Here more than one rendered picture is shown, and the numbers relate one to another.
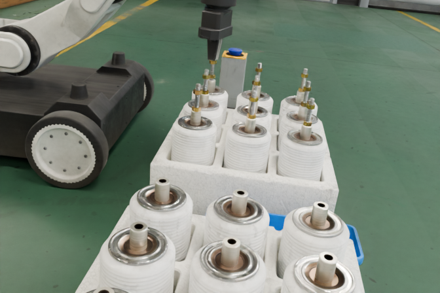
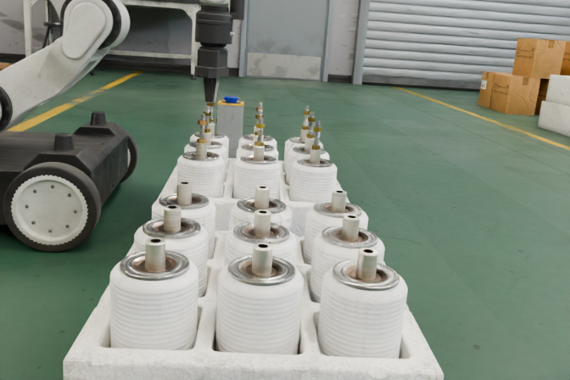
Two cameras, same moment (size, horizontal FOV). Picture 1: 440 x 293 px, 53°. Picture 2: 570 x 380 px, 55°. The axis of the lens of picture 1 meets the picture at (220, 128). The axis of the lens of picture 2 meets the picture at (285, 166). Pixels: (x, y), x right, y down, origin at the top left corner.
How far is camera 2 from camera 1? 27 cm
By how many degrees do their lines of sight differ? 13
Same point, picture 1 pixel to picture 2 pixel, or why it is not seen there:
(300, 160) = (313, 183)
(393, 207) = (410, 245)
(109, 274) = not seen: hidden behind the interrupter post
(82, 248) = (85, 299)
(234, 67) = (231, 114)
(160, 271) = (197, 244)
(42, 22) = (15, 74)
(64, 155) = (50, 212)
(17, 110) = not seen: outside the picture
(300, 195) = not seen: hidden behind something
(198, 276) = (235, 244)
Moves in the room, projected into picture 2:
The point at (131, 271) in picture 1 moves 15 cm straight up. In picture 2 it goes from (170, 243) to (173, 125)
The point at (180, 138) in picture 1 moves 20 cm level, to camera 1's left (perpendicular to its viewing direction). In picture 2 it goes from (187, 171) to (82, 168)
